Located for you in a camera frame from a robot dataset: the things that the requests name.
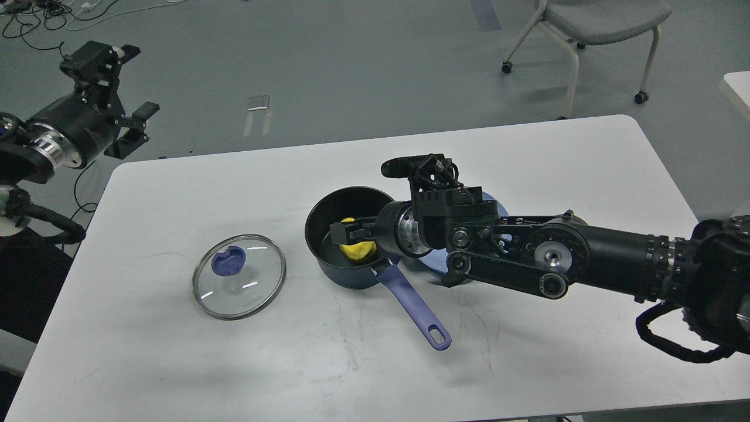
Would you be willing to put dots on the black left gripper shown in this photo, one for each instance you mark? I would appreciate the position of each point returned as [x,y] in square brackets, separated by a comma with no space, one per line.
[91,117]

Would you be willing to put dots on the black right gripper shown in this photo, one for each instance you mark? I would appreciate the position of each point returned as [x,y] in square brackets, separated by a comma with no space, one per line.
[395,230]

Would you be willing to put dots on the yellow potato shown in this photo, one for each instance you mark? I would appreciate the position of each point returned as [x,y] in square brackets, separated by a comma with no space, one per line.
[361,253]

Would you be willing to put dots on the dark blue pot purple handle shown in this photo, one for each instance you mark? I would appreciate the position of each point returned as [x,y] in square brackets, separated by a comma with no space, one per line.
[365,264]

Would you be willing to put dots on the glass lid purple knob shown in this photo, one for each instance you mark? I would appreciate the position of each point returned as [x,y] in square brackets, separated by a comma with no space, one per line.
[239,277]

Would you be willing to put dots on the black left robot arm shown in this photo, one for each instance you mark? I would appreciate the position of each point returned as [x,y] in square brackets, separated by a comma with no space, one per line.
[34,155]

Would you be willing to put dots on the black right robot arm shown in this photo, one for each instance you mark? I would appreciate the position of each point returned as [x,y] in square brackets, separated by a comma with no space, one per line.
[699,285]

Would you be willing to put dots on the blue round plate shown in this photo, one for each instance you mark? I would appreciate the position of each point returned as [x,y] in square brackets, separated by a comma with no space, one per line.
[434,264]

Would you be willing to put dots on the black box at left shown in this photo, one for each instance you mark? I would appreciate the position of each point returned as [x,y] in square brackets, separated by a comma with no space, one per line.
[32,275]

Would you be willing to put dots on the grey chair on casters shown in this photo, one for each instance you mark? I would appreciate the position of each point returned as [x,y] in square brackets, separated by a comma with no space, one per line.
[574,25]

